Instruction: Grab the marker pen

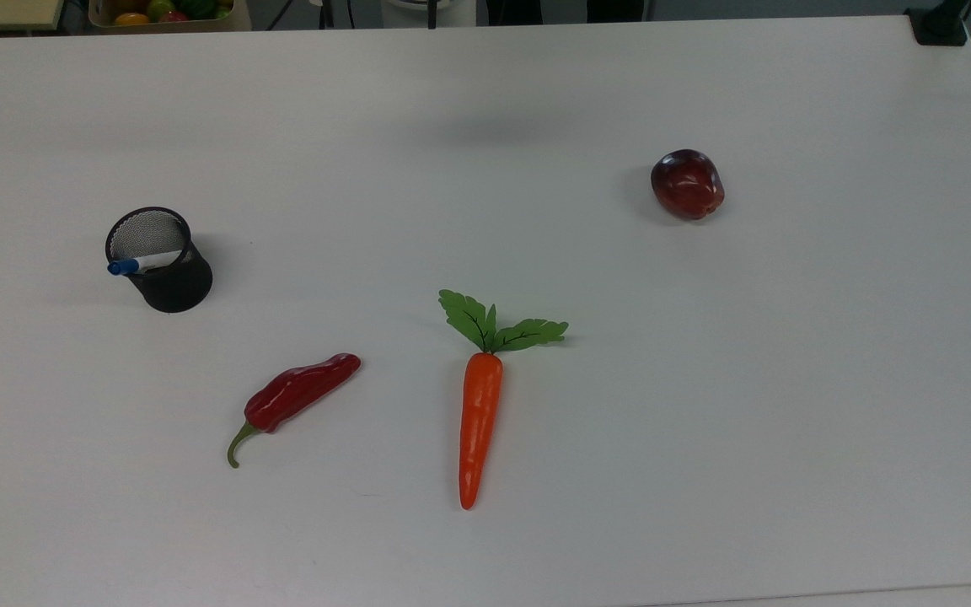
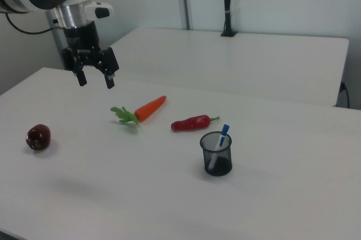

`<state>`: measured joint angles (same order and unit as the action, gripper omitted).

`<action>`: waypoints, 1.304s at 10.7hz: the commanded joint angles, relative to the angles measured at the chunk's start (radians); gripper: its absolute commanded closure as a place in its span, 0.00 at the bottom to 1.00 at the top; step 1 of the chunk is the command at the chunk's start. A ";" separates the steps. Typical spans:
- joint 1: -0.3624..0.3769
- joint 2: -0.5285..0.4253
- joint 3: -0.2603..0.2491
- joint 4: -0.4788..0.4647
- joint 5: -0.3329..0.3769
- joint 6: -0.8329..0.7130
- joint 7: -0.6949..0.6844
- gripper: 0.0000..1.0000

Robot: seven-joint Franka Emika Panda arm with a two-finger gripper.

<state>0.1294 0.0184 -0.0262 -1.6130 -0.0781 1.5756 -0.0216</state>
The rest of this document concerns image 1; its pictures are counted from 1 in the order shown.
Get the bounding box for orange carrot with green leaves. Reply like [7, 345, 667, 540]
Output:
[438, 289, 570, 511]

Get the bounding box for blue white marker pen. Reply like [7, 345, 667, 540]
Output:
[108, 250, 185, 277]

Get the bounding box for dark red apple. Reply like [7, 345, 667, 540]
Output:
[651, 149, 726, 222]

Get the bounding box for black mesh pen holder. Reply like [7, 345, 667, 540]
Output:
[105, 207, 213, 314]

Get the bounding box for cardboard box of fruit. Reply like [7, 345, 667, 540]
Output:
[88, 0, 252, 35]

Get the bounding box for red chili pepper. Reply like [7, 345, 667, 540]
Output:
[227, 353, 362, 470]

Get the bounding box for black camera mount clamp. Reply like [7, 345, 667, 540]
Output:
[905, 0, 971, 47]

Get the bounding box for black equipment box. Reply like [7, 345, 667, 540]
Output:
[485, 0, 646, 25]

